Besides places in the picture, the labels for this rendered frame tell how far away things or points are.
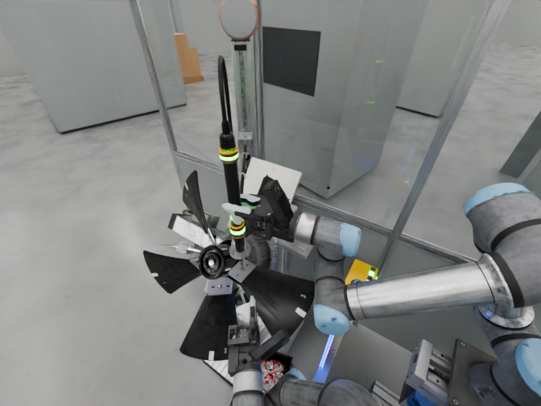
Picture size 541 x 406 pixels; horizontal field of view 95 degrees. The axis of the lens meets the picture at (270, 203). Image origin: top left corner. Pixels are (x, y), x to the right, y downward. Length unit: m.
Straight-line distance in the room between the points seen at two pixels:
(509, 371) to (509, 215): 0.47
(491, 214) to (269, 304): 0.61
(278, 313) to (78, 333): 1.92
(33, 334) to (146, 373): 0.97
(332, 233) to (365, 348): 1.63
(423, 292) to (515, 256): 0.15
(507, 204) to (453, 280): 0.19
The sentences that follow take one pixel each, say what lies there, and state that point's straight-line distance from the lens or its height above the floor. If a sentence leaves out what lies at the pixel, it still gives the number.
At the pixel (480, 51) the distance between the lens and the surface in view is 1.11.
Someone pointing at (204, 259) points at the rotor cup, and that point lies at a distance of 0.93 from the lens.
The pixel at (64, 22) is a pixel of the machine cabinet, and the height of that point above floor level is 1.68.
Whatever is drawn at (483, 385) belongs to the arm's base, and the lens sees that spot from 1.05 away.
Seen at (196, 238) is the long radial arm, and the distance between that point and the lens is 1.17.
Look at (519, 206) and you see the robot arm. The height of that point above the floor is 1.63.
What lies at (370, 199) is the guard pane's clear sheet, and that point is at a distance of 1.36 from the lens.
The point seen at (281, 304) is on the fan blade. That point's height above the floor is 1.18.
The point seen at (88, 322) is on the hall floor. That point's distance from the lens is 2.55.
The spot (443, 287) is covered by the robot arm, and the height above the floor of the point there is 1.52.
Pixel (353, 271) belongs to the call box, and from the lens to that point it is 1.10.
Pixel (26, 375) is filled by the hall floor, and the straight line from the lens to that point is 2.58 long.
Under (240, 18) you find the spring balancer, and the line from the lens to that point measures 1.22.
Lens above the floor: 1.93
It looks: 39 degrees down
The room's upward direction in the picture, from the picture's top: straight up
